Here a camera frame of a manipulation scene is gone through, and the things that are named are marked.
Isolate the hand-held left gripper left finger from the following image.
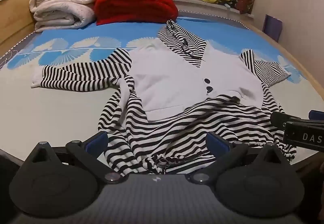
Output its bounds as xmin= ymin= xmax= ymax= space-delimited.
xmin=24 ymin=131 xmax=122 ymax=184

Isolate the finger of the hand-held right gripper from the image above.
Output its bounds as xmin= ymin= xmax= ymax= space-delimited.
xmin=308 ymin=110 xmax=324 ymax=121
xmin=270 ymin=111 xmax=303 ymax=127

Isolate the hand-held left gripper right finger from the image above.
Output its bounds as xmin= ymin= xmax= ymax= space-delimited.
xmin=190 ymin=132 xmax=288 ymax=185

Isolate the striped hoodie with white vest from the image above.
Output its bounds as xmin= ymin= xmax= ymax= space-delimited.
xmin=31 ymin=20 xmax=297 ymax=176

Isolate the blue patterned bed sheet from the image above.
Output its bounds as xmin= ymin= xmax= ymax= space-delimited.
xmin=0 ymin=9 xmax=324 ymax=164

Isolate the purple box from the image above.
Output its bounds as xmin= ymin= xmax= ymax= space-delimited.
xmin=262 ymin=14 xmax=283 ymax=42

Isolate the white window sill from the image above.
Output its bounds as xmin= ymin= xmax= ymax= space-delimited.
xmin=172 ymin=0 xmax=254 ymax=21

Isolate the red folded blanket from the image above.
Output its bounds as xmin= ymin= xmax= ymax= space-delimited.
xmin=94 ymin=0 xmax=179 ymax=26

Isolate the folded white blanket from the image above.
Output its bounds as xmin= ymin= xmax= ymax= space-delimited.
xmin=29 ymin=0 xmax=100 ymax=33

